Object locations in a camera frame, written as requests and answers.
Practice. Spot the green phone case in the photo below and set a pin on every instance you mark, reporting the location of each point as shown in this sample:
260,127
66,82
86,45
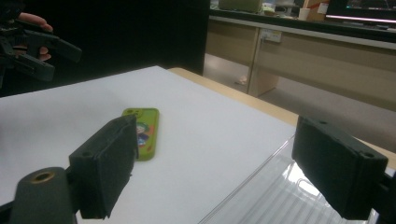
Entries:
150,137

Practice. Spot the crumpled paper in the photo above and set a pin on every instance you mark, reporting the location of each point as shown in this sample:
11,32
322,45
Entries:
241,80

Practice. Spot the olive green box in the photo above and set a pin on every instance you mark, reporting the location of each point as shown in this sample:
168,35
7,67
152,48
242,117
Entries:
239,4

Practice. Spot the clear plastic tray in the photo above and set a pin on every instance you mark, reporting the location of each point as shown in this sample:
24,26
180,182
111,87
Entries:
280,193

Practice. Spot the long wooden desk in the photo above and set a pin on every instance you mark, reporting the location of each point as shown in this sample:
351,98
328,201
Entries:
327,62

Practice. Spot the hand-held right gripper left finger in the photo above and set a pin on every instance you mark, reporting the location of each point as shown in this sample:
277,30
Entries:
102,168

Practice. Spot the black monitor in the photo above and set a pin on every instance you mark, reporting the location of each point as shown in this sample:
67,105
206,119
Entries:
361,9

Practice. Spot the cardboard box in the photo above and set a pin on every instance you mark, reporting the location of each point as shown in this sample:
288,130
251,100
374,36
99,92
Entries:
317,9

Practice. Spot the white paper cup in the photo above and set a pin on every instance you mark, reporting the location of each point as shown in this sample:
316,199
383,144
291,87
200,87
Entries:
304,14

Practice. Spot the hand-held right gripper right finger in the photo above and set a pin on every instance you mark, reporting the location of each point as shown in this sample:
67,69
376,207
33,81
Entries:
339,168

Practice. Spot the black curtain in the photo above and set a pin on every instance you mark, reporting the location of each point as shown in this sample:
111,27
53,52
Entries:
124,31

